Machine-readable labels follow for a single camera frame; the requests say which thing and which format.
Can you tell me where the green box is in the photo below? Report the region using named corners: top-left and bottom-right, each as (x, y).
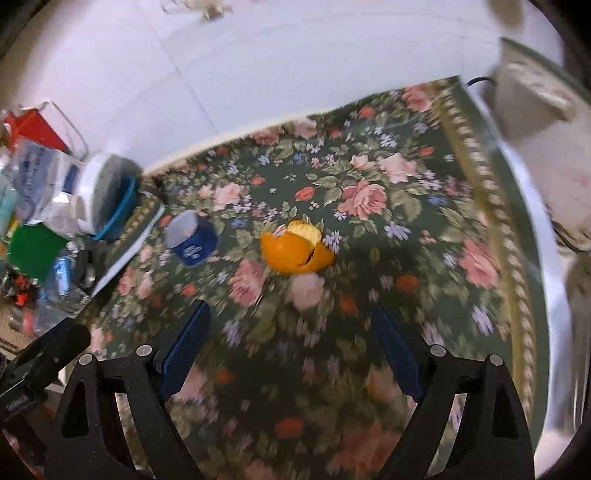
top-left (7, 222), bottom-right (70, 282)

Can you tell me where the white round perforated lid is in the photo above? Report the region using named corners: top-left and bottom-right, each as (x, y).
top-left (76, 152), bottom-right (141, 236)

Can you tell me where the orange peel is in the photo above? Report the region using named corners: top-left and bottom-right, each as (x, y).
top-left (260, 219), bottom-right (336, 276)

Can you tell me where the clear plastic bag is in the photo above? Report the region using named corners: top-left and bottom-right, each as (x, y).
top-left (9, 138), bottom-right (86, 227)

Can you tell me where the white kitchen appliance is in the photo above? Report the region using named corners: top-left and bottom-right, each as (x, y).
top-left (492, 39), bottom-right (591, 241)

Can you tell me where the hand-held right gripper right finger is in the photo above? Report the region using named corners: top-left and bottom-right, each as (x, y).
top-left (372, 302), bottom-right (536, 480)

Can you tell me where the blue cup with clear lid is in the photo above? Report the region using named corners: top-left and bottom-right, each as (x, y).
top-left (165, 210), bottom-right (219, 267)

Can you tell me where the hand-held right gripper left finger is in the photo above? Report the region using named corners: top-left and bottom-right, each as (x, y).
top-left (44, 299), bottom-right (212, 480)

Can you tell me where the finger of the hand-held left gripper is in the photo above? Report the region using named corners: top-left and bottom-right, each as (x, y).
top-left (0, 322), bottom-right (92, 423)

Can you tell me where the blue foil packet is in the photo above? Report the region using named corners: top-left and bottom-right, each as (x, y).
top-left (41, 256), bottom-right (90, 315)

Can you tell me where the floral green tablecloth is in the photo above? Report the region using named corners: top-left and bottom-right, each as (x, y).
top-left (78, 76), bottom-right (550, 480)

